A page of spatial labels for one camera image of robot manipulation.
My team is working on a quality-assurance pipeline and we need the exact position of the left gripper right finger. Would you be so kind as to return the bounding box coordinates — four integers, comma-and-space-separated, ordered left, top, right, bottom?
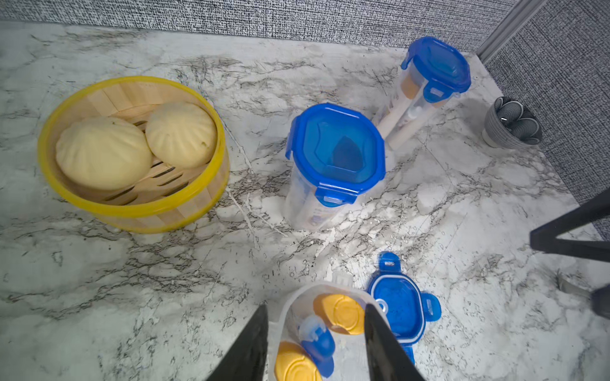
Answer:
365, 304, 424, 381

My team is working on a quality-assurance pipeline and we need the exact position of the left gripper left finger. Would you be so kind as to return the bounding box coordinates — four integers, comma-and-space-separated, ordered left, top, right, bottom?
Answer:
207, 304, 268, 381

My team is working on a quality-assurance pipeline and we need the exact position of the orange cap bottle front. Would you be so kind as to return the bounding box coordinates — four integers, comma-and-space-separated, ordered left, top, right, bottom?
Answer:
313, 294, 365, 336

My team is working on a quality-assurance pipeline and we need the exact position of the left steamed bun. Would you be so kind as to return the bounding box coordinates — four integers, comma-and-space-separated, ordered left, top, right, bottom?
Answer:
56, 117, 153, 191

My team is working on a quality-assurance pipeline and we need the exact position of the orange cap bottle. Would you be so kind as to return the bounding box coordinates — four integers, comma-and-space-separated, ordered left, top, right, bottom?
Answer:
274, 341, 322, 381
313, 294, 365, 336

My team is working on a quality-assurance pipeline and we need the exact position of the clear container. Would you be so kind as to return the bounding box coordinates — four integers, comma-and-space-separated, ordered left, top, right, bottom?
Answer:
373, 63, 462, 150
268, 281, 388, 380
283, 102, 387, 233

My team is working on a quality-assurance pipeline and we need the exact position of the clear container back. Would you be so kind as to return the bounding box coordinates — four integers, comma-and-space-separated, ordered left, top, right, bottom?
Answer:
373, 63, 462, 150

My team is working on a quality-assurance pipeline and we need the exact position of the right steamed bun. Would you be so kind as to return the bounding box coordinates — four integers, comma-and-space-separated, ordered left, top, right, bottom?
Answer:
145, 102, 218, 169

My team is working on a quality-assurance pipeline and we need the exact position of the blue toothbrush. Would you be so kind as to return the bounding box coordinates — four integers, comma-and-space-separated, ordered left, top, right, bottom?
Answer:
298, 314, 336, 378

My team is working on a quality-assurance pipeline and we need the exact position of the yellow bamboo steamer basket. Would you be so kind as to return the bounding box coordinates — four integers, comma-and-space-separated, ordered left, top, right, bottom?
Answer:
37, 76, 230, 234

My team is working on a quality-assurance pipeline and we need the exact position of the blue lid back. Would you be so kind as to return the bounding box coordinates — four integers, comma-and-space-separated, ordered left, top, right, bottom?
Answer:
401, 37, 471, 104

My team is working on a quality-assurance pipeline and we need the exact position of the dark blue bowl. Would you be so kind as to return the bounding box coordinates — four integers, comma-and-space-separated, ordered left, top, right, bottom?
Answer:
481, 96, 543, 150

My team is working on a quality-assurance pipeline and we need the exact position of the blue lid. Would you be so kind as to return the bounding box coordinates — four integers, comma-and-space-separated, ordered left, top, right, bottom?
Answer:
367, 252, 442, 361
284, 102, 387, 209
401, 37, 471, 104

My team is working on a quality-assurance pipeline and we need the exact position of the clear container front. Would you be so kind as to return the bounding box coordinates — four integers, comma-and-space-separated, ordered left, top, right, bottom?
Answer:
268, 281, 388, 380

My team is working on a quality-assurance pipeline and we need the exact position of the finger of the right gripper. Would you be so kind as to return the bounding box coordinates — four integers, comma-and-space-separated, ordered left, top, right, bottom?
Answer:
590, 284, 610, 318
528, 187, 610, 263

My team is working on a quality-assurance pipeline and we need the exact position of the steamed bun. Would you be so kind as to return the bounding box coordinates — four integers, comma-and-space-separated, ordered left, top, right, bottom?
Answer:
56, 117, 153, 191
145, 102, 218, 169

